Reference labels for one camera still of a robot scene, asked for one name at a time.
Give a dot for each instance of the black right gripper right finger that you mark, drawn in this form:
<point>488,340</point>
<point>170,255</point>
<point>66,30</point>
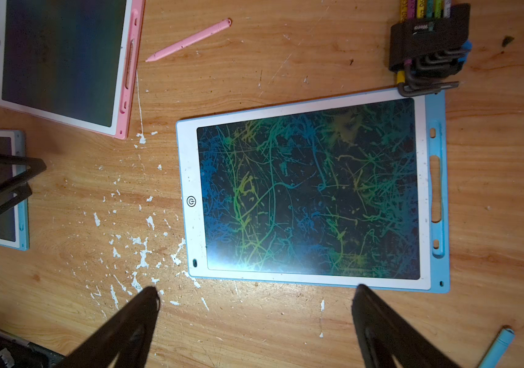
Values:
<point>386,339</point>

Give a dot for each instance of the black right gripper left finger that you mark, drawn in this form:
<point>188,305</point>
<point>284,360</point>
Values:
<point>124,341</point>

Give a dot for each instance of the blue stylus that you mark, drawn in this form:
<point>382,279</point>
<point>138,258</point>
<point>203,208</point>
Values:
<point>498,348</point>

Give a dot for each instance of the pink stylus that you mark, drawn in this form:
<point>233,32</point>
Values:
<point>193,39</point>

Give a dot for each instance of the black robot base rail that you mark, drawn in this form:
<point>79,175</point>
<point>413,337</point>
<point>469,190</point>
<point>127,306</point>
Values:
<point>16,352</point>

